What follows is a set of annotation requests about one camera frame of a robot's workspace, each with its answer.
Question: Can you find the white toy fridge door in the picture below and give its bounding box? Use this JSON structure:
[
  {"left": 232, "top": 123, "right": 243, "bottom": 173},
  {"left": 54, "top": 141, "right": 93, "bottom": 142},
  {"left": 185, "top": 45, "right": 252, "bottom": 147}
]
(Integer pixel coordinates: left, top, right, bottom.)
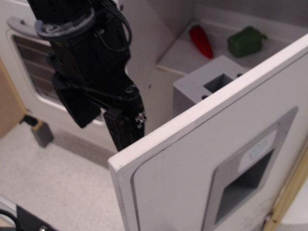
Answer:
[{"left": 109, "top": 36, "right": 308, "bottom": 231}]

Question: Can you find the wooden side panel left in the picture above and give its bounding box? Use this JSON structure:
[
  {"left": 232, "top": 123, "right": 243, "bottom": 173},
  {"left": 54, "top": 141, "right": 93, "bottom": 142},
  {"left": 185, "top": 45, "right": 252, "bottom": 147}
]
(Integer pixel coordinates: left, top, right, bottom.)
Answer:
[{"left": 0, "top": 60, "right": 26, "bottom": 139}]

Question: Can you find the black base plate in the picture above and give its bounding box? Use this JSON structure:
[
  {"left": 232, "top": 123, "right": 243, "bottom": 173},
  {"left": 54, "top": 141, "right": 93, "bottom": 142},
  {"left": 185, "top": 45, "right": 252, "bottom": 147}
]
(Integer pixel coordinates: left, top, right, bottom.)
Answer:
[{"left": 16, "top": 205, "right": 57, "bottom": 231}]

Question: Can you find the grey oven door handle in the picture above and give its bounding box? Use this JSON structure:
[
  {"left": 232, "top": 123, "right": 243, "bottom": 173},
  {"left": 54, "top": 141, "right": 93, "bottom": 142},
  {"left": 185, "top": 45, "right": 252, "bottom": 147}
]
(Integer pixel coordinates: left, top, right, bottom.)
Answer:
[{"left": 7, "top": 17, "right": 39, "bottom": 39}]

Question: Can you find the green toy pepper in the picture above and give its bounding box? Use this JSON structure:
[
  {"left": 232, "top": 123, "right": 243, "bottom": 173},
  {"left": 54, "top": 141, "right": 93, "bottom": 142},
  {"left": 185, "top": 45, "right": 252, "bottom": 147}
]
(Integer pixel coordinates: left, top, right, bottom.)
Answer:
[{"left": 227, "top": 26, "right": 268, "bottom": 58}]

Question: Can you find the grey ice dispenser panel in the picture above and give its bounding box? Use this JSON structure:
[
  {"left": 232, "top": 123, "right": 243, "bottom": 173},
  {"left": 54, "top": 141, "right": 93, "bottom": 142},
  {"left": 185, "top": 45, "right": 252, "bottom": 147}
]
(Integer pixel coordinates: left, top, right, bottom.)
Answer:
[{"left": 172, "top": 54, "right": 299, "bottom": 231}]

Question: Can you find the white toy oven door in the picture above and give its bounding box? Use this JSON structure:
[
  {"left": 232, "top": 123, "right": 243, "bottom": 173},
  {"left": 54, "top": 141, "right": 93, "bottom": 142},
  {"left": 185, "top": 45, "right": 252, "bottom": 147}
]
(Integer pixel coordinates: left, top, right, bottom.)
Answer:
[{"left": 0, "top": 0, "right": 116, "bottom": 153}]

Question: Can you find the red toy pepper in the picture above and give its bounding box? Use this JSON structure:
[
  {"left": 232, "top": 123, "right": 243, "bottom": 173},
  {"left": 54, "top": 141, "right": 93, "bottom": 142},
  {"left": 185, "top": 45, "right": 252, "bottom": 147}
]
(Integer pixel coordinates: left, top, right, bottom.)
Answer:
[{"left": 189, "top": 25, "right": 214, "bottom": 59}]

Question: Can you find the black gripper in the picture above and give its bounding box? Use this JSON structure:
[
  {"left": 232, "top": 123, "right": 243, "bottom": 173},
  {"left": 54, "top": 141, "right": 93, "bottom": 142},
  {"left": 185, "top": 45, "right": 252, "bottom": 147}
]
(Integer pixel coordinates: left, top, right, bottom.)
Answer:
[{"left": 45, "top": 9, "right": 146, "bottom": 152}]

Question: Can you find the wooden frame post right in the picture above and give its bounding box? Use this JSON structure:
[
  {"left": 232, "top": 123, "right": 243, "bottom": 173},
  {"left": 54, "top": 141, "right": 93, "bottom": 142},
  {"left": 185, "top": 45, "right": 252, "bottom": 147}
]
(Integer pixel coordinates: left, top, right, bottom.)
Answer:
[{"left": 263, "top": 144, "right": 308, "bottom": 231}]

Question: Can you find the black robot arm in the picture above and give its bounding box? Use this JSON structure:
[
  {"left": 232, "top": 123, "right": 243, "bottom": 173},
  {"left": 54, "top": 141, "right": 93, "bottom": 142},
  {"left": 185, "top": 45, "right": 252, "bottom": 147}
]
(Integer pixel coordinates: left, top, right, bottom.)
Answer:
[{"left": 29, "top": 0, "right": 146, "bottom": 151}]

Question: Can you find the black clamp bracket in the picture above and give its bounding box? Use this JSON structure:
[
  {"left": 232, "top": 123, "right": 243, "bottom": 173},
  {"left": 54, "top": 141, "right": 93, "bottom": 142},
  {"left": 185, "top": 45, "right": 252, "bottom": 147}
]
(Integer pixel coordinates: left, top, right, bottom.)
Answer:
[{"left": 19, "top": 115, "right": 39, "bottom": 127}]

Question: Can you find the aluminium rail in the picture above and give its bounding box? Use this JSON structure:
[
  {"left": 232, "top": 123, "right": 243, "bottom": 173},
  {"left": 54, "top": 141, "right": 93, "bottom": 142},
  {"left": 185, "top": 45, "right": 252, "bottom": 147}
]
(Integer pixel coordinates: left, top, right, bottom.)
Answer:
[{"left": 0, "top": 195, "right": 17, "bottom": 217}]

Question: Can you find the grey cabinet leg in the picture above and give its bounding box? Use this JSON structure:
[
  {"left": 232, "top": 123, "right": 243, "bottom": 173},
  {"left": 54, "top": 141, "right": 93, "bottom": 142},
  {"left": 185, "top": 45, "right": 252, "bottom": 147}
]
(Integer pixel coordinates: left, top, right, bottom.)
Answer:
[{"left": 31, "top": 123, "right": 54, "bottom": 148}]

